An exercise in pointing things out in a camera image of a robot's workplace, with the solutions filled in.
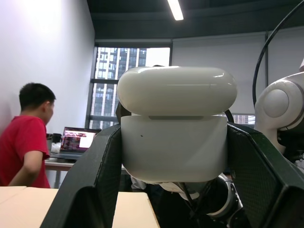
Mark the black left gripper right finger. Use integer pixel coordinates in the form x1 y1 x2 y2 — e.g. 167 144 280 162
227 123 304 228

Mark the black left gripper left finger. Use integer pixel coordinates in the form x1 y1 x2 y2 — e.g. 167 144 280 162
39 123 124 228

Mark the white earbuds charging case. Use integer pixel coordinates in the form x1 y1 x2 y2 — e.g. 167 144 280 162
116 66 238 184

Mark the white office desk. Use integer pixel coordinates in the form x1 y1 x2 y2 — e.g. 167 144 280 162
44 157 127 189

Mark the open dark laptop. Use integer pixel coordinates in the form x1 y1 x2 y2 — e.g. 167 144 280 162
50 126 103 161

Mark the beige cardboard box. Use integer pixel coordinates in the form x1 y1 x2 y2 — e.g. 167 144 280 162
0 185 160 228

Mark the person in red shirt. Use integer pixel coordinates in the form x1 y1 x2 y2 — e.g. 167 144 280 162
0 82 57 189

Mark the large window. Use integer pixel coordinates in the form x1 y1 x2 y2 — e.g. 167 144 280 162
85 46 172 130

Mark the white roller blind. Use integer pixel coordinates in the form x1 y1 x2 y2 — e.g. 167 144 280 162
171 32 304 115

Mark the long ceiling light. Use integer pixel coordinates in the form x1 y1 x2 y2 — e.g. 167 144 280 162
166 0 184 21

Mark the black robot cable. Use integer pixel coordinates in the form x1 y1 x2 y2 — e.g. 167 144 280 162
252 0 304 108

